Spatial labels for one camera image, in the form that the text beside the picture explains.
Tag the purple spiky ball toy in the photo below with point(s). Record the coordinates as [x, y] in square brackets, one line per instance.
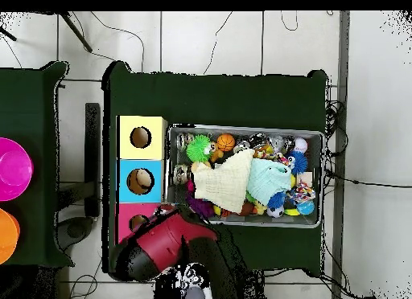
[201, 205]

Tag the shallow mesh bin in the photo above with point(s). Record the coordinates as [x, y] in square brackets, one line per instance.
[315, 157]

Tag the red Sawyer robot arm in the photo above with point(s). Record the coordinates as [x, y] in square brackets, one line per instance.
[170, 241]

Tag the blue spiky ball with eyes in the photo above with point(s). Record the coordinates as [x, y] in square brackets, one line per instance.
[299, 164]

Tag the dark green tablecloth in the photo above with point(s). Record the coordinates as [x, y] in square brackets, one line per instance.
[29, 103]
[209, 99]

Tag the cream waffle cloth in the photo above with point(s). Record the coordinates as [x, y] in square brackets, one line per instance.
[222, 183]

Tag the long black tripod leg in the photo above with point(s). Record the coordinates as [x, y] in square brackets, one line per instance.
[77, 33]

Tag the orange toy basketball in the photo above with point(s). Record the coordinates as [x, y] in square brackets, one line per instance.
[226, 142]

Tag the pink plastic bowl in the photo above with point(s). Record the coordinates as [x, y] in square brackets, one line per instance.
[14, 170]

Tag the small soccer ball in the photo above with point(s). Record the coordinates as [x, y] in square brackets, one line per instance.
[275, 212]

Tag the grey floor rail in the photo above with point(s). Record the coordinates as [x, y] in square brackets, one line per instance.
[343, 54]

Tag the mint waffle cloth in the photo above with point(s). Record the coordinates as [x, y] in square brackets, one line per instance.
[270, 180]

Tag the short black tripod leg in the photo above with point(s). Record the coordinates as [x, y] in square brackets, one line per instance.
[8, 33]

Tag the green spiky ball toy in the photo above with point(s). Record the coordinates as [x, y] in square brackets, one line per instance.
[198, 149]

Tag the orange plush toy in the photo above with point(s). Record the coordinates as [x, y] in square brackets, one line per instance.
[216, 155]

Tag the black upright panel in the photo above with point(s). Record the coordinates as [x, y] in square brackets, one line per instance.
[92, 144]

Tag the multicolour patterned fabric bow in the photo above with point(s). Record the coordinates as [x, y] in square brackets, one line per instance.
[302, 193]

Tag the white toy baseball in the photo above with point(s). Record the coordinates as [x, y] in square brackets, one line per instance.
[301, 145]

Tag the grey rounded base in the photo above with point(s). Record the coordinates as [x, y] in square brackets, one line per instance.
[75, 231]

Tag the wooden box with three holes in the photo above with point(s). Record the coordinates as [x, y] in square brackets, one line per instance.
[151, 189]

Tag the orange plastic bowl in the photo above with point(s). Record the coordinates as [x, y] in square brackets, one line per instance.
[6, 238]

